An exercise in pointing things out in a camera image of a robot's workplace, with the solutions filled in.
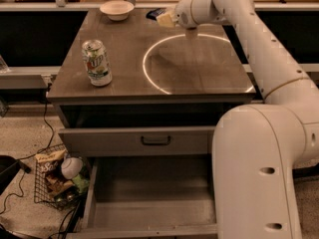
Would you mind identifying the open bottom drawer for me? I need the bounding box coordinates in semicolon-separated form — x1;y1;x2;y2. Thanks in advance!
66;154;217;239

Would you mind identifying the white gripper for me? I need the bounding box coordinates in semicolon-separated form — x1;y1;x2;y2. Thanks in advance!
156;0;197;29

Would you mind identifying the white bowl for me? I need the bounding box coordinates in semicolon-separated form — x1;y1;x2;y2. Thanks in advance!
100;1;135;21

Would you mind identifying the white ball in basket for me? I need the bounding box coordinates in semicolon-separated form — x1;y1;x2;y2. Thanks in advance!
61;157;83;179

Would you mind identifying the yellow snack bag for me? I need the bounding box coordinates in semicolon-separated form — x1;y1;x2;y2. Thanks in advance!
35;149;66;163

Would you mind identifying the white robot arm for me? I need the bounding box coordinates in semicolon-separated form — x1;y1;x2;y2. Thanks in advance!
159;0;319;239

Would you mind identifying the black power cable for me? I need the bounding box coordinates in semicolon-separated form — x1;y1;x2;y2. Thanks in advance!
0;83;56;215

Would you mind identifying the grey drawer cabinet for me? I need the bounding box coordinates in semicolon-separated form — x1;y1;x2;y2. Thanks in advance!
47;7;257;239

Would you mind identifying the green item in basket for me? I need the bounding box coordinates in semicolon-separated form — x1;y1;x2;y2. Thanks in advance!
72;174;90;194

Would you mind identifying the green 7up can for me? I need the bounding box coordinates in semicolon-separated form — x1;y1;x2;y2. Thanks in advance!
82;39;113;87

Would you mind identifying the black wire basket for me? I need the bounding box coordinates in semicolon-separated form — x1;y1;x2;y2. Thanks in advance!
34;144;90;210

